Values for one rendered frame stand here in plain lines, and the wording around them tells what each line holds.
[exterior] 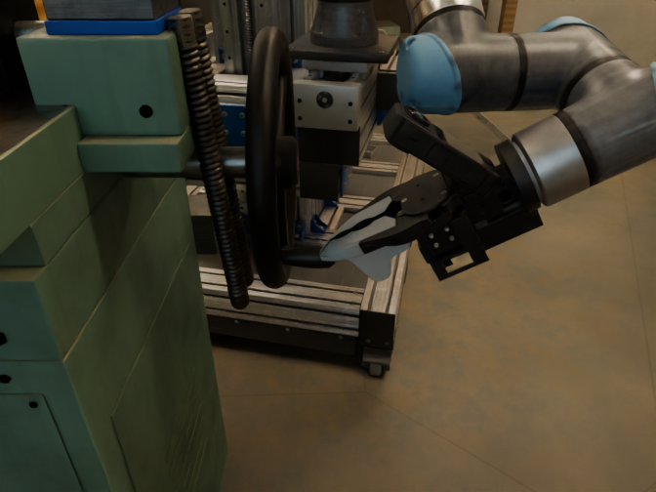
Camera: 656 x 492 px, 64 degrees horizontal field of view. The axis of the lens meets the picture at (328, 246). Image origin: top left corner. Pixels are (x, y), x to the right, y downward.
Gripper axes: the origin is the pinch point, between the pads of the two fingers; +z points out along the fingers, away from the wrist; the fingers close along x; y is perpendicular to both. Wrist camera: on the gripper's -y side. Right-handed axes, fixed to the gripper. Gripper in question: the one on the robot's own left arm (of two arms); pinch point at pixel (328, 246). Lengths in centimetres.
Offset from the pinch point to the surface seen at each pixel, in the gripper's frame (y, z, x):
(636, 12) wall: 130, -173, 357
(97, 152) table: -19.3, 14.0, 0.7
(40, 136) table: -23.2, 13.8, -4.5
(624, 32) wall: 139, -162, 357
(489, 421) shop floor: 86, 4, 41
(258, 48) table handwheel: -19.0, -3.4, 5.7
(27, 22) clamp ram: -31.8, 15.7, 9.2
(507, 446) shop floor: 87, 2, 34
